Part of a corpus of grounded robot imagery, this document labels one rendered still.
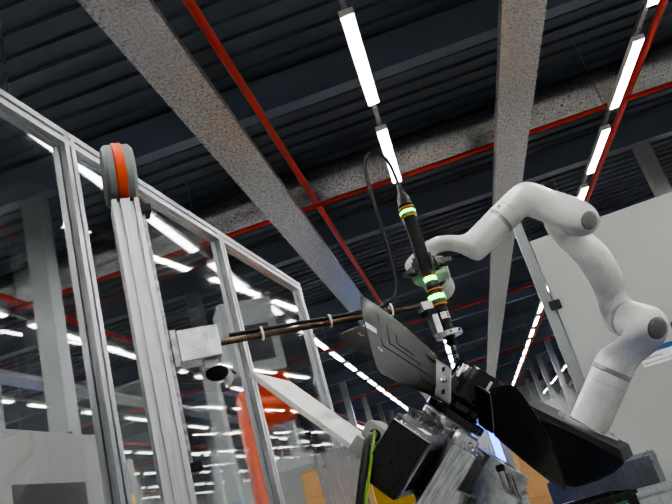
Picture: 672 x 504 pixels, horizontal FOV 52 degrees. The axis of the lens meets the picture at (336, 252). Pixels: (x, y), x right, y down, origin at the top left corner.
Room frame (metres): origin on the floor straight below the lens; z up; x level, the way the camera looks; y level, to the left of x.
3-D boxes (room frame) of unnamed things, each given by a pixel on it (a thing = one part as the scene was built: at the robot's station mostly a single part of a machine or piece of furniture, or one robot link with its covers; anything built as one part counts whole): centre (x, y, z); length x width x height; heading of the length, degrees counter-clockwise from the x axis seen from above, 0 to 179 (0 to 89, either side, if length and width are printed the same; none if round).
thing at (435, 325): (1.72, -0.21, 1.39); 0.09 x 0.07 x 0.10; 113
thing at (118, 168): (1.44, 0.45, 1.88); 0.17 x 0.15 x 0.16; 168
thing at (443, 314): (1.73, -0.21, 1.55); 0.04 x 0.04 x 0.46
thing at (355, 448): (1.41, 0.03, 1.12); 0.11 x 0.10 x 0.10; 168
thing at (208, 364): (1.50, 0.33, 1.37); 0.05 x 0.04 x 0.05; 113
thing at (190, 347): (1.48, 0.36, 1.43); 0.10 x 0.07 x 0.08; 113
